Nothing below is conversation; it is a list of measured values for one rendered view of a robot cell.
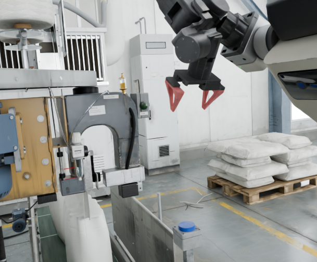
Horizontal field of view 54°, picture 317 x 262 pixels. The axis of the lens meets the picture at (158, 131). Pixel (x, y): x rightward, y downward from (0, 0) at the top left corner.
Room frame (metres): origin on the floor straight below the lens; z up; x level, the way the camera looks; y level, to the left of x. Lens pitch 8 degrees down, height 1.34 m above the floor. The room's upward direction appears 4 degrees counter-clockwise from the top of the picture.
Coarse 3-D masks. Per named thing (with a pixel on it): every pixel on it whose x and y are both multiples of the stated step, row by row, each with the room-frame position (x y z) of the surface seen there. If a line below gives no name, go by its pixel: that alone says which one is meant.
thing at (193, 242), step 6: (174, 228) 1.07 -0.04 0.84; (174, 234) 1.07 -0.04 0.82; (180, 234) 1.03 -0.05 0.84; (186, 234) 1.02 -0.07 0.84; (192, 234) 1.03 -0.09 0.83; (198, 234) 1.04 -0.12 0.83; (174, 240) 1.08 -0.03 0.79; (180, 240) 1.03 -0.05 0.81; (186, 240) 1.02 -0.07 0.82; (192, 240) 1.03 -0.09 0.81; (198, 240) 1.04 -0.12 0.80; (180, 246) 1.03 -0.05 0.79; (186, 246) 1.02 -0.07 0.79; (192, 246) 1.03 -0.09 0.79; (198, 246) 1.04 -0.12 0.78
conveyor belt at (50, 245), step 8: (40, 208) 2.61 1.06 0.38; (48, 208) 2.59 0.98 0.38; (40, 216) 2.43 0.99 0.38; (48, 216) 2.42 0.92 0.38; (40, 224) 2.27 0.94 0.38; (48, 224) 2.26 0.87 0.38; (40, 232) 2.13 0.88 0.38; (48, 232) 2.12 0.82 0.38; (56, 232) 2.11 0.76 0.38; (48, 240) 2.00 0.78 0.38; (56, 240) 1.99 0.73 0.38; (48, 248) 1.88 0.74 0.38; (56, 248) 1.87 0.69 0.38; (64, 248) 1.87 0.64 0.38; (48, 256) 1.78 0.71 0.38; (56, 256) 1.78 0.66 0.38; (64, 256) 1.77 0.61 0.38; (112, 256) 1.74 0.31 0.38
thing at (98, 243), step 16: (64, 208) 1.50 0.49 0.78; (80, 208) 1.36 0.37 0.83; (96, 208) 1.37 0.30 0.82; (64, 224) 1.50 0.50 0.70; (80, 224) 1.26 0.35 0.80; (96, 224) 1.29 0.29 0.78; (80, 240) 1.26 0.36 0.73; (96, 240) 1.27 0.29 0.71; (80, 256) 1.26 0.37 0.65; (96, 256) 1.26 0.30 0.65
